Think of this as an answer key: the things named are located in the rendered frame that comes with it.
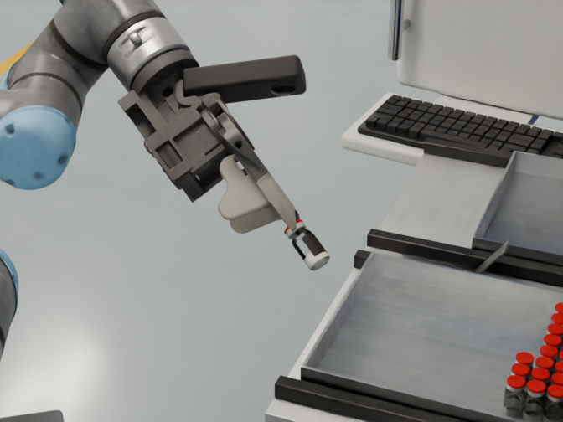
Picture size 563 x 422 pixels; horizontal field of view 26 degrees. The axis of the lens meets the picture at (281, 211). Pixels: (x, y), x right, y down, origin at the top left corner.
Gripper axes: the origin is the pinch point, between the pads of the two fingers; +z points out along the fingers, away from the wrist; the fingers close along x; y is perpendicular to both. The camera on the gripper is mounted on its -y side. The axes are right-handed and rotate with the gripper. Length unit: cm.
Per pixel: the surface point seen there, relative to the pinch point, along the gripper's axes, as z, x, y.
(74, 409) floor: -47, -152, 62
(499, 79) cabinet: -32, -98, -46
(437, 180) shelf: -14, -68, -22
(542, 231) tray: 3, -60, -28
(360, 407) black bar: 13.0, -28.1, 6.2
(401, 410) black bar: 15.9, -28.2, 2.8
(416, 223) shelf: -9, -59, -14
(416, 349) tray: 9.5, -38.8, -3.0
